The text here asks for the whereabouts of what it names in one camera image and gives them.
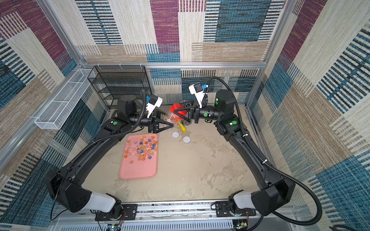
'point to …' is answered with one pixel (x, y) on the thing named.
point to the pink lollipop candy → (131, 162)
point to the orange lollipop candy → (143, 155)
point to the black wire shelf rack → (112, 82)
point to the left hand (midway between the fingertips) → (172, 122)
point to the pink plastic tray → (140, 157)
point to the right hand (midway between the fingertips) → (180, 110)
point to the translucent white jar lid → (175, 135)
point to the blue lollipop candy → (150, 157)
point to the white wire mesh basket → (55, 114)
